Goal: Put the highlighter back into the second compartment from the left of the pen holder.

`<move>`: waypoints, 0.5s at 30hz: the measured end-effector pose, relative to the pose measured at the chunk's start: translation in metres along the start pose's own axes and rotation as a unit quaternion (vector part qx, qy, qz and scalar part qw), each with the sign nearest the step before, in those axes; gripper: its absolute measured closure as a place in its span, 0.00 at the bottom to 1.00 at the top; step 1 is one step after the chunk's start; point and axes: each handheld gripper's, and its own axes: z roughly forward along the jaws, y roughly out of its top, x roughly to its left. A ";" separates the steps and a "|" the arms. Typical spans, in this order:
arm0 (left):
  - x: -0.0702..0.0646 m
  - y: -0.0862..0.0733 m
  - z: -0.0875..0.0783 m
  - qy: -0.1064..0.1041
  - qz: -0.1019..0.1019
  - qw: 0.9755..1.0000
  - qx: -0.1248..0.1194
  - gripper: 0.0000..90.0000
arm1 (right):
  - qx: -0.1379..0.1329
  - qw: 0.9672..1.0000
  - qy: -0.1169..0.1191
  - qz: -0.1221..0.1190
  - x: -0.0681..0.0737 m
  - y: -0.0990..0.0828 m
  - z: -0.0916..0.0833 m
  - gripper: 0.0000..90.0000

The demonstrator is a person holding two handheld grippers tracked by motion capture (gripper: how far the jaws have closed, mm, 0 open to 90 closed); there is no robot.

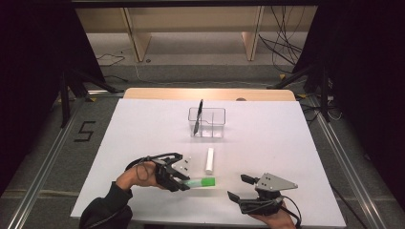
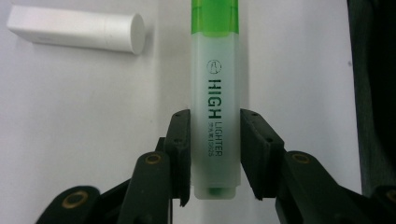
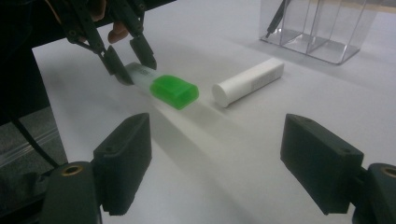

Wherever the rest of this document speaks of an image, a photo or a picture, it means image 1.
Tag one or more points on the aluminium floor rail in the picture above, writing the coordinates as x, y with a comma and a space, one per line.
344, 159
44, 165

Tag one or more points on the person's right hand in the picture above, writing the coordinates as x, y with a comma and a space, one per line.
277, 221

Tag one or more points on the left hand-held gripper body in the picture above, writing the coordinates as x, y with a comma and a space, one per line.
165, 173

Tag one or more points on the black pen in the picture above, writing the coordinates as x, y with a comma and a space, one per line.
198, 119

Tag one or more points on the clear plastic organizer box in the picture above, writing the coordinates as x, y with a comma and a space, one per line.
211, 122

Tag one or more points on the black metal stand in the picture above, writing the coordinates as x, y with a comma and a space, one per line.
65, 101
324, 95

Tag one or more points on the white cylindrical stick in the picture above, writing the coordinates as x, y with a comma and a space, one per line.
209, 160

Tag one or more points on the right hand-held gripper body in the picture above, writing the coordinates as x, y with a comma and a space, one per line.
264, 200

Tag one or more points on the black curtain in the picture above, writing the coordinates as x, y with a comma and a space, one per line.
366, 79
31, 79

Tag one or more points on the green glue stick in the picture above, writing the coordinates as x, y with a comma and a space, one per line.
203, 182

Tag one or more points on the white board sheet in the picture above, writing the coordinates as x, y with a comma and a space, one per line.
254, 143

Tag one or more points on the person's left hand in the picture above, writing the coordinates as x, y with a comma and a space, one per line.
137, 178

